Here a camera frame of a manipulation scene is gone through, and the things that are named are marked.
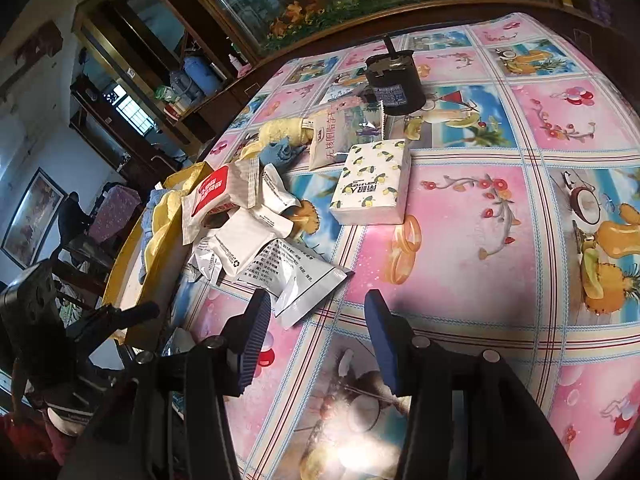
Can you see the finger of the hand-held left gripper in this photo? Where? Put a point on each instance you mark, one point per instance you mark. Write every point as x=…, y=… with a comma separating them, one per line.
x=125, y=316

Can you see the table with pink cloth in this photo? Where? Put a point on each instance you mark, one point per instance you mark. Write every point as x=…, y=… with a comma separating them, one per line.
x=114, y=210

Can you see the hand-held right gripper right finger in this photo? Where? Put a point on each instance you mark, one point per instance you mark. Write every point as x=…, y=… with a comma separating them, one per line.
x=382, y=345

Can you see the red and white box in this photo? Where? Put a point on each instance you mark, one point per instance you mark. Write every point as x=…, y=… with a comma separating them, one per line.
x=175, y=109

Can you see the pale yellow towel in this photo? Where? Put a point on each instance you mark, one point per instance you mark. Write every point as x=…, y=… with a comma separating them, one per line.
x=285, y=132

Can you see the framed wall picture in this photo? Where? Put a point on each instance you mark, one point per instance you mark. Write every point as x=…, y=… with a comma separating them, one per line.
x=30, y=215

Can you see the grey-blue water jug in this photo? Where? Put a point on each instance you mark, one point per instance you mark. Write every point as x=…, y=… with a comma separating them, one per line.
x=180, y=85

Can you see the blue towel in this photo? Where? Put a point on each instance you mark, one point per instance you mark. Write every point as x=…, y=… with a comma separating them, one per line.
x=148, y=210

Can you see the red and white packet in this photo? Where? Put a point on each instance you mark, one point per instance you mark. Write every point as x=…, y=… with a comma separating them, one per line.
x=212, y=192

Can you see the pale yellow cloth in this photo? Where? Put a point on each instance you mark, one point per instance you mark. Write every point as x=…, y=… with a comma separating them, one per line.
x=162, y=220

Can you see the printed tablecloth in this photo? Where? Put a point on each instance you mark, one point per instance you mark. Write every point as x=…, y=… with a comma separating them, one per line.
x=475, y=260

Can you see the large white foil packet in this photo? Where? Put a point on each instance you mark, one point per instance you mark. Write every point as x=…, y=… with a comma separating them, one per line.
x=295, y=275

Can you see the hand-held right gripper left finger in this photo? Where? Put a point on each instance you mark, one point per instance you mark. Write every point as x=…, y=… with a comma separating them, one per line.
x=254, y=342

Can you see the crumpled white foil packet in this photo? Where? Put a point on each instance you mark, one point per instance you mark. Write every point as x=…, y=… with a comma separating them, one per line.
x=205, y=262

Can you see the dark wooden cabinet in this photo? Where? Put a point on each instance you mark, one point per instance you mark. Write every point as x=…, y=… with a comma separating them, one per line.
x=150, y=45

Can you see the blue thermos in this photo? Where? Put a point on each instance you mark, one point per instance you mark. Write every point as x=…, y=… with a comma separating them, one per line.
x=197, y=76

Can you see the lemon print tissue pack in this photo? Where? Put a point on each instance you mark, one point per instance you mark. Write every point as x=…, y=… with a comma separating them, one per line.
x=372, y=182

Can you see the small blue cloth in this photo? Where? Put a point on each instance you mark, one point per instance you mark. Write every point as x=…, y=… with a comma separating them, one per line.
x=280, y=153

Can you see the yellow cardboard box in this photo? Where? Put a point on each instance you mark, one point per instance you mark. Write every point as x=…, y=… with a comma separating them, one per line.
x=157, y=280

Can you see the green packet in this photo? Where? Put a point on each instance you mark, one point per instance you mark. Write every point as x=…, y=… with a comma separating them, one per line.
x=164, y=92

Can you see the small white bottle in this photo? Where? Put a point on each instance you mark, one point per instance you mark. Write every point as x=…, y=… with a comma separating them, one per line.
x=233, y=60

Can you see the beige snack packet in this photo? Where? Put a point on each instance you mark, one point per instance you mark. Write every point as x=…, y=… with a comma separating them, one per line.
x=332, y=135

